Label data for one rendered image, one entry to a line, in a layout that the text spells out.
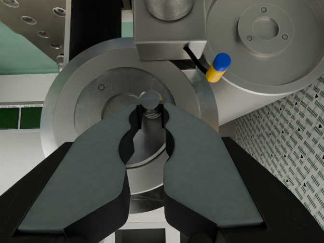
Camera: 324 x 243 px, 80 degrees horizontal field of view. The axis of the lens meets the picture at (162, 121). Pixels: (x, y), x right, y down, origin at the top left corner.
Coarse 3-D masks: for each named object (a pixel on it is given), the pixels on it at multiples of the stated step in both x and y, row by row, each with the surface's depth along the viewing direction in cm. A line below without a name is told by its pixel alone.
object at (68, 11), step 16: (80, 0) 21; (96, 0) 27; (80, 16) 21; (96, 16) 27; (112, 16) 36; (80, 32) 21; (96, 32) 26; (112, 32) 35; (64, 48) 18; (80, 48) 21; (64, 64) 18
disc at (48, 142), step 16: (96, 48) 17; (112, 48) 17; (128, 48) 17; (80, 64) 17; (176, 64) 17; (192, 64) 17; (64, 80) 17; (192, 80) 16; (48, 96) 16; (208, 96) 16; (48, 112) 16; (208, 112) 16; (48, 128) 16; (48, 144) 16; (144, 192) 15; (160, 192) 15; (144, 208) 15
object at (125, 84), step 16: (96, 80) 14; (112, 80) 14; (128, 80) 14; (144, 80) 14; (160, 80) 15; (80, 96) 14; (96, 96) 14; (112, 96) 14; (128, 96) 15; (80, 112) 14; (96, 112) 14; (112, 112) 14; (80, 128) 14; (144, 128) 14; (160, 128) 14; (144, 144) 14; (160, 144) 14; (144, 160) 14
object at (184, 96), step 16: (96, 64) 16; (112, 64) 16; (128, 64) 16; (144, 64) 16; (160, 64) 16; (80, 80) 16; (176, 80) 15; (64, 96) 15; (176, 96) 15; (192, 96) 15; (64, 112) 15; (192, 112) 15; (64, 128) 15; (160, 160) 15; (128, 176) 14; (144, 176) 14; (160, 176) 14
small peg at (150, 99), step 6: (150, 90) 11; (144, 96) 11; (150, 96) 11; (156, 96) 11; (138, 102) 11; (144, 102) 11; (150, 102) 11; (156, 102) 11; (144, 108) 11; (150, 108) 11; (156, 108) 11; (144, 114) 14; (150, 114) 12; (156, 114) 12
